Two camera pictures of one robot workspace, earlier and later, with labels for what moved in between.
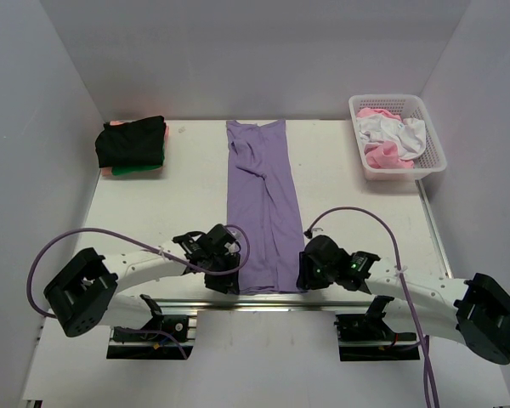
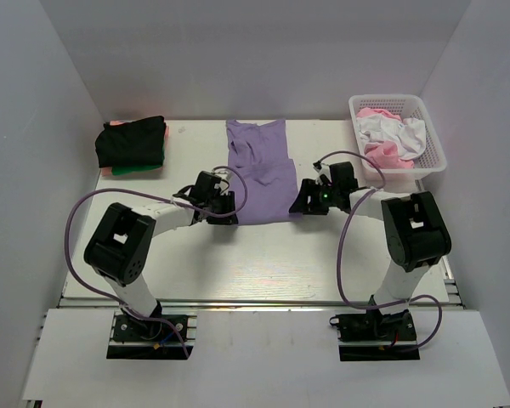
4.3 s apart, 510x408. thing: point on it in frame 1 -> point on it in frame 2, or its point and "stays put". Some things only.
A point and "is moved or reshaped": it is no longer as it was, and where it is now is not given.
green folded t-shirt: (117, 170) stays put
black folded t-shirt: (137, 143) stays put
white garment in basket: (409, 136) stays put
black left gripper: (228, 281) -> (229, 200)
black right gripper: (306, 280) -> (309, 187)
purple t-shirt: (262, 198) is moved or reshaped
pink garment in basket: (383, 155) stays put
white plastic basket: (397, 137) stays put
